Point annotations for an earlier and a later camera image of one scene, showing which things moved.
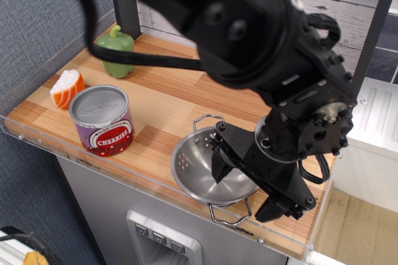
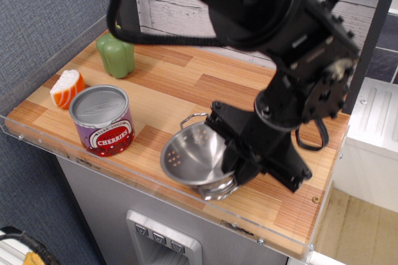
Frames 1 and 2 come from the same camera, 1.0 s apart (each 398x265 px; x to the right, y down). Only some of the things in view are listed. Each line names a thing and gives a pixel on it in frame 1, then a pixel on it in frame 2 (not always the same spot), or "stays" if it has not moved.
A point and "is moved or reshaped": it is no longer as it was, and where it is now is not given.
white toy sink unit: x=367 y=167 stays
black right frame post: x=378 y=21 stays
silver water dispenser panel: x=156 y=243 stays
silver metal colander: x=191 y=163 is moved or reshaped
